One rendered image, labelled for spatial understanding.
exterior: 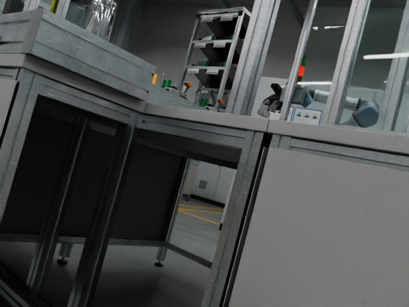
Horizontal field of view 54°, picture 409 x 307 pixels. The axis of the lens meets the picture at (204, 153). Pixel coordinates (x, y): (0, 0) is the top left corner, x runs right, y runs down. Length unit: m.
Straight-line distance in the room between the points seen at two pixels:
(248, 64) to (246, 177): 0.29
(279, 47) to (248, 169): 10.29
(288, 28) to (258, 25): 10.24
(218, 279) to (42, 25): 0.66
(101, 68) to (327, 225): 0.63
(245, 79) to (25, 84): 0.50
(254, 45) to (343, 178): 0.41
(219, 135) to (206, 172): 9.46
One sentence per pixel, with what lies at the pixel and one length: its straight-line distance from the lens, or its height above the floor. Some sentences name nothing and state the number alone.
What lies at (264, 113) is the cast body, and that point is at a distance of 2.27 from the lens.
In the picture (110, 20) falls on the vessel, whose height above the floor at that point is 1.33.
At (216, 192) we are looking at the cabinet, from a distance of 10.20.
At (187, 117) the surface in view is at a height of 0.84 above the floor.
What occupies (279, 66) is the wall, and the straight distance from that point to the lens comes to 10.90.
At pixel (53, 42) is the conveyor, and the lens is 0.96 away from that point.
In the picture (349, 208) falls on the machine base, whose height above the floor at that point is 0.72.
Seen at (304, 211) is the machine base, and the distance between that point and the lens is 0.80.
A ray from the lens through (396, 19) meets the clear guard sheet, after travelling 1.00.
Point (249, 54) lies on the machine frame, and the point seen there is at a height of 1.02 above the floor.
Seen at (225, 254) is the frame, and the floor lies 0.55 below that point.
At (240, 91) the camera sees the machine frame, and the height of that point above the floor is 0.93.
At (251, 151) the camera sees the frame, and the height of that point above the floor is 0.78.
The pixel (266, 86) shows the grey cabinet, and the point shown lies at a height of 2.11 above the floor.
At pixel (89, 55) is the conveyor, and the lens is 1.00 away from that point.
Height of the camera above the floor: 0.71
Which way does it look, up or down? 3 degrees up
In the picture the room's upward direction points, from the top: 15 degrees clockwise
